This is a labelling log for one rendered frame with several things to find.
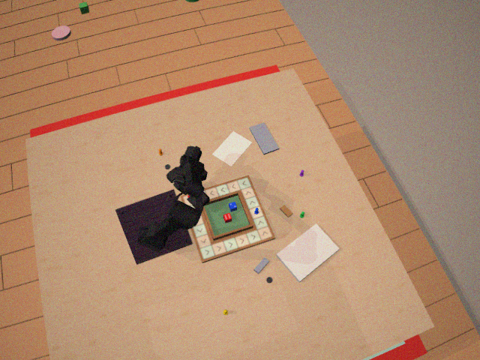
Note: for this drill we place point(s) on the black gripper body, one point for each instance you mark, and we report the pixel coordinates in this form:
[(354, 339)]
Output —
[(171, 177)]

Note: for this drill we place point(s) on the red die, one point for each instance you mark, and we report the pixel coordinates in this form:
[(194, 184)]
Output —
[(227, 218)]

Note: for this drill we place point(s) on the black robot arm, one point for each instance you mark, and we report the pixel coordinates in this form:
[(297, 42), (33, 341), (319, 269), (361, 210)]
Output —
[(190, 173)]

